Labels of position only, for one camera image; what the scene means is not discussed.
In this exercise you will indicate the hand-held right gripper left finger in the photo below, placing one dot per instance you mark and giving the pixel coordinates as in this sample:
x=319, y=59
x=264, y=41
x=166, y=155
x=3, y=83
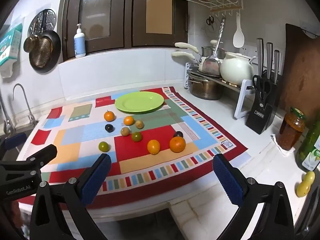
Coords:
x=96, y=180

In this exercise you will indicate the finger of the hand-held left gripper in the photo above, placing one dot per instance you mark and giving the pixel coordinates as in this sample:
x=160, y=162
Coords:
x=15, y=140
x=37, y=158

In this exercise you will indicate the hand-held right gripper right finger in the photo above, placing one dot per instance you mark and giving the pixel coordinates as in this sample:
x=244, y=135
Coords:
x=228, y=182

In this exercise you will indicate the green round fruit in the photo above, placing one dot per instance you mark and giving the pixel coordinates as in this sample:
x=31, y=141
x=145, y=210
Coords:
x=104, y=146
x=136, y=137

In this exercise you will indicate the dark purple plum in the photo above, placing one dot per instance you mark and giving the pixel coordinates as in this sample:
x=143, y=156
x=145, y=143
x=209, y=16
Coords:
x=178, y=133
x=109, y=128

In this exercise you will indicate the brown speckled round fruit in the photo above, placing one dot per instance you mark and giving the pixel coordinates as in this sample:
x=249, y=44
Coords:
x=125, y=131
x=139, y=124

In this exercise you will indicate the large orange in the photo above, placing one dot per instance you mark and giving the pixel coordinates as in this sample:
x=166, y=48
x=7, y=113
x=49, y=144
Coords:
x=177, y=145

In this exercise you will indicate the oval orange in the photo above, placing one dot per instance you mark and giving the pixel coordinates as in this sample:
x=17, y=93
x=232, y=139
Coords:
x=153, y=147

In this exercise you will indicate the green plate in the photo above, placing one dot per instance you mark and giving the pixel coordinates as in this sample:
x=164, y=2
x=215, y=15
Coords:
x=138, y=102

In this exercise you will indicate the chrome gooseneck faucet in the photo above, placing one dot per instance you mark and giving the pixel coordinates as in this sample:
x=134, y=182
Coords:
x=28, y=105

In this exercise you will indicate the colourful patchwork cloth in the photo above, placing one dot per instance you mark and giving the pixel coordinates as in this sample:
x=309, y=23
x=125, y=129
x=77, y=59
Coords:
x=140, y=155

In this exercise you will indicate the white cloth under jar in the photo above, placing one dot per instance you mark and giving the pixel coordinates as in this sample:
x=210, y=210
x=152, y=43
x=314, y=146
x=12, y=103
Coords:
x=281, y=148

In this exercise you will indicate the small orange with stem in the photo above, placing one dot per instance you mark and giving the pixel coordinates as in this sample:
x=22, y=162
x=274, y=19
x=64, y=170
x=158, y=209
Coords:
x=109, y=116

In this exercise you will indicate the round orange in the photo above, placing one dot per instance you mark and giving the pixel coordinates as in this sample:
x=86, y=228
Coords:
x=129, y=121

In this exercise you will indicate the black knife block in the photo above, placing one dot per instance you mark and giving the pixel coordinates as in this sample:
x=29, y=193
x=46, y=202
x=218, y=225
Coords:
x=261, y=117

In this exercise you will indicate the yellow plastic fruit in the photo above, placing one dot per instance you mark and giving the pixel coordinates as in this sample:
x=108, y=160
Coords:
x=304, y=183

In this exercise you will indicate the jar of orange sauce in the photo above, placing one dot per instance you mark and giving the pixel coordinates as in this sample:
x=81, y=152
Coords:
x=291, y=130

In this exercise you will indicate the metal pot rack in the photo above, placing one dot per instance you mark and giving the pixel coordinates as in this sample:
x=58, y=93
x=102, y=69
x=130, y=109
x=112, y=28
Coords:
x=243, y=100

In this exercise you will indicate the green glass bottle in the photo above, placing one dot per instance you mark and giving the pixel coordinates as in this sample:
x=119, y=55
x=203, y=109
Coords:
x=310, y=142

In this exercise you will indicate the large black frying pan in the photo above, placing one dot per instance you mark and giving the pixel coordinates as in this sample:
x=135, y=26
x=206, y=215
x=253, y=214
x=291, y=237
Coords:
x=45, y=53

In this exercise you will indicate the green white box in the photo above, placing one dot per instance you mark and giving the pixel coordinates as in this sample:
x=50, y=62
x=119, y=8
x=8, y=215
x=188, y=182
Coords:
x=11, y=43

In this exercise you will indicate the large steel pot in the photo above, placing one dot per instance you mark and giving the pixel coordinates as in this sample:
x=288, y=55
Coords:
x=205, y=88

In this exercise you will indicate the small brass pan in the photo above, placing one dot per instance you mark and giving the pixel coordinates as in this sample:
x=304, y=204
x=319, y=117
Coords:
x=31, y=44

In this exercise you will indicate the wooden bead trivet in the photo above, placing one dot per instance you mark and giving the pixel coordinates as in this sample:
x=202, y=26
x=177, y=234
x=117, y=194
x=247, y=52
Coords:
x=230, y=82

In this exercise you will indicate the black kitchen scissors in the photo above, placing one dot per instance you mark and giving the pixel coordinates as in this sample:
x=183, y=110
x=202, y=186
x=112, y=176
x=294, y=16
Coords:
x=261, y=87

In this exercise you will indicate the white ceramic pot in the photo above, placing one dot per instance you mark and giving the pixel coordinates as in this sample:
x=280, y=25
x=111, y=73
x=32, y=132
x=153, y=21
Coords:
x=236, y=67

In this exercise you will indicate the white blue pump bottle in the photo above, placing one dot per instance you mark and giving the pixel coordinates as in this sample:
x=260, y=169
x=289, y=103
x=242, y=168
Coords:
x=80, y=43

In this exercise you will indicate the metal spatula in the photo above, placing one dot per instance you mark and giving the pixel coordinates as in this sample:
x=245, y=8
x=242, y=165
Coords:
x=211, y=65

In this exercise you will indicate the round metal steamer rack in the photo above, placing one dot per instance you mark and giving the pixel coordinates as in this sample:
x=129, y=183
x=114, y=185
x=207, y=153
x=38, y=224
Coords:
x=37, y=20

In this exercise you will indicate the steel pot with lid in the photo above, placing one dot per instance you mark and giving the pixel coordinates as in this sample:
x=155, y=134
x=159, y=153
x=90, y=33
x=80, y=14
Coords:
x=207, y=51

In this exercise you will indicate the brown wooden cutting board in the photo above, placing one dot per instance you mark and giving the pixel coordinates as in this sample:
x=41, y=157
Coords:
x=300, y=67

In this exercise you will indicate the white rice spoon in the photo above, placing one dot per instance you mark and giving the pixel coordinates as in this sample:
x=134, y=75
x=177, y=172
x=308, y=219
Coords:
x=238, y=38

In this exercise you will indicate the hanging black red scissors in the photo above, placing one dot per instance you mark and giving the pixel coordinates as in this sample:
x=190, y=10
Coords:
x=210, y=22

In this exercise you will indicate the cardboard sheet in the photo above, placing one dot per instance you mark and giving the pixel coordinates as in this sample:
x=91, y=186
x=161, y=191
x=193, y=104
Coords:
x=159, y=7

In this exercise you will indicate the white wall socket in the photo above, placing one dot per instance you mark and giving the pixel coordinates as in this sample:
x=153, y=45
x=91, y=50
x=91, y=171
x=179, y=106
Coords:
x=247, y=50
x=254, y=51

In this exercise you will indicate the brown window frame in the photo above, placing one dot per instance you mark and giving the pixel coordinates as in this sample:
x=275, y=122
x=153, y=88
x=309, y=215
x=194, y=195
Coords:
x=125, y=12

